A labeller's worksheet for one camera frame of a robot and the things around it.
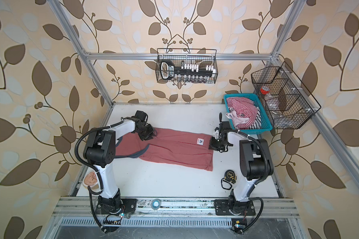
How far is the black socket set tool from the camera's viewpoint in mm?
824

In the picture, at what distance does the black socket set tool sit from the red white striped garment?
322mm

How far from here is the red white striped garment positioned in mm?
1039
